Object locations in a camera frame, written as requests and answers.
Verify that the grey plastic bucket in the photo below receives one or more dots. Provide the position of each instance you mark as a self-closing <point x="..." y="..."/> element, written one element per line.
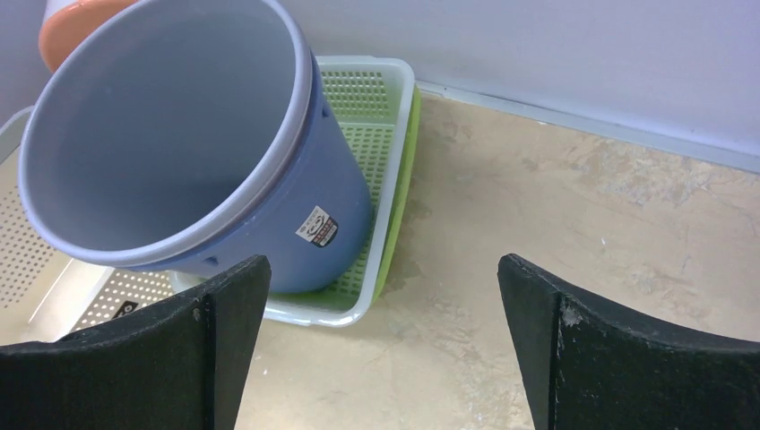
<point x="165" y="128"/>

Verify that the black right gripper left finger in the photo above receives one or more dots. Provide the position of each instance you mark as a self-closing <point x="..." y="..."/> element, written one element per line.
<point x="181" y="363"/>

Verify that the white orange yellow cylinder container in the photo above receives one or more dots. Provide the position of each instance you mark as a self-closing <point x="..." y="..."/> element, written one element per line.
<point x="67" y="23"/>

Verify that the green plastic tray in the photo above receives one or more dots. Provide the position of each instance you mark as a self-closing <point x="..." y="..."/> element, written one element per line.
<point x="401" y="194"/>

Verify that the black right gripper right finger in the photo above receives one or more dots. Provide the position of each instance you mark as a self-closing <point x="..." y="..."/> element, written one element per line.
<point x="588" y="362"/>

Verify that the white perforated basket tray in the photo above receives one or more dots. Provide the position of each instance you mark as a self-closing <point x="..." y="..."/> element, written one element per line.
<point x="371" y="99"/>

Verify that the cream perforated laundry basket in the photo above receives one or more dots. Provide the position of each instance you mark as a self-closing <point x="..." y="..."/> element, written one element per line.
<point x="46" y="294"/>

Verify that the blue plastic bucket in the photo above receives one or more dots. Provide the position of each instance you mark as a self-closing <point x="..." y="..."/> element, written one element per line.
<point x="311" y="226"/>

